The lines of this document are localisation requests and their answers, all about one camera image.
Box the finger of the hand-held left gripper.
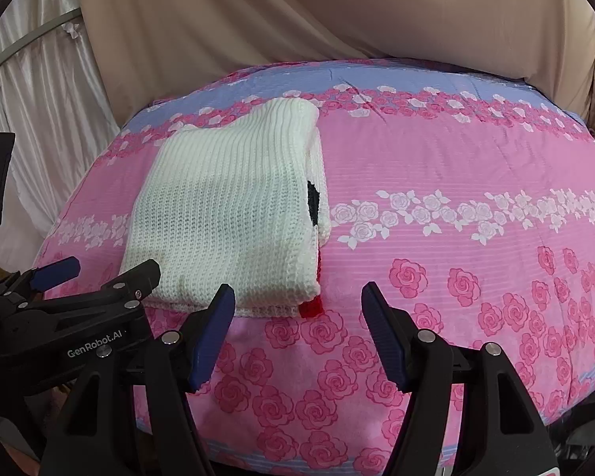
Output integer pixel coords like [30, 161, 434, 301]
[42, 259, 162, 315]
[0, 256, 82, 303]

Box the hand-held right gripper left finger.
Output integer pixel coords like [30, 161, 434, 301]
[38, 282, 237, 476]

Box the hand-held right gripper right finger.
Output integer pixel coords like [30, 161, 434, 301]
[360, 282, 559, 476]

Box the white knit sweater with stripes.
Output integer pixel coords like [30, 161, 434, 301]
[119, 98, 331, 319]

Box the pink rose print blanket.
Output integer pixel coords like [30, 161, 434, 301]
[32, 58, 595, 476]

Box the white satin curtain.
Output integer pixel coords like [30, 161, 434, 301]
[0, 0, 126, 278]

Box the grey curved pole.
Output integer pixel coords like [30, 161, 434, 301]
[0, 10, 83, 73]

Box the beige curtain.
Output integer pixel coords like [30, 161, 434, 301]
[73, 0, 595, 132]

